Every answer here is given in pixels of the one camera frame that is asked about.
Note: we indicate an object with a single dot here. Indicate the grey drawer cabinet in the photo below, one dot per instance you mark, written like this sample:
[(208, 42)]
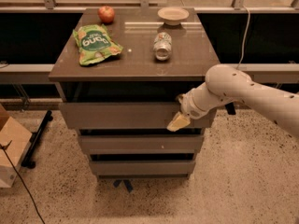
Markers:
[(136, 76)]

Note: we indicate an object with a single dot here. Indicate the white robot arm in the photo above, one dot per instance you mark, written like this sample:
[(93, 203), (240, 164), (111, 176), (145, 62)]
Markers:
[(225, 84)]

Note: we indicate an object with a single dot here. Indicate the green chip bag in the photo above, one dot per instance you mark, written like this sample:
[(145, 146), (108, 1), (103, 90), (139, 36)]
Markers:
[(95, 44)]

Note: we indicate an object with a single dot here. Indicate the white ceramic bowl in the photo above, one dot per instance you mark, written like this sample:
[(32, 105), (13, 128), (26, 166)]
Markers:
[(173, 15)]

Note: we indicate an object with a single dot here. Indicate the red apple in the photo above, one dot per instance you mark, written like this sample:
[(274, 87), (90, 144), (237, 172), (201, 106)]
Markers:
[(106, 14)]

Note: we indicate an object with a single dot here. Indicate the grey top drawer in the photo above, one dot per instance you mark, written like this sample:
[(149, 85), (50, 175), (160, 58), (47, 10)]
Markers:
[(91, 116)]

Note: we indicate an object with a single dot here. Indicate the grey middle drawer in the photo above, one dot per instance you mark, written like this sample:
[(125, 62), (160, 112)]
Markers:
[(144, 144)]

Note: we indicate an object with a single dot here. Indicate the black stand leg left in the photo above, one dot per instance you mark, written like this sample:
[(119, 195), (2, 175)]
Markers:
[(34, 140)]

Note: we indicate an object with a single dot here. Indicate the black stand leg right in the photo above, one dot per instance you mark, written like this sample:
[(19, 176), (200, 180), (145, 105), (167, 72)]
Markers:
[(230, 109)]

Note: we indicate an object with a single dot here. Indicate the cardboard box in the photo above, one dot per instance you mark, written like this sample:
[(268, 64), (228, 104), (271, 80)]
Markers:
[(15, 137)]

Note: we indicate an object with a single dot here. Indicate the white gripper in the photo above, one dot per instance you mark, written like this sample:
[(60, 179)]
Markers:
[(191, 106)]

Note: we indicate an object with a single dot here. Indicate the silver soda can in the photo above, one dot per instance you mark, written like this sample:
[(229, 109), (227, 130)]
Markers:
[(162, 46)]

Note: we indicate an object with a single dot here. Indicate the black stand leg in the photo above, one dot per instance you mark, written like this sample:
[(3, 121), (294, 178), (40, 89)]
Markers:
[(34, 140), (230, 109)]

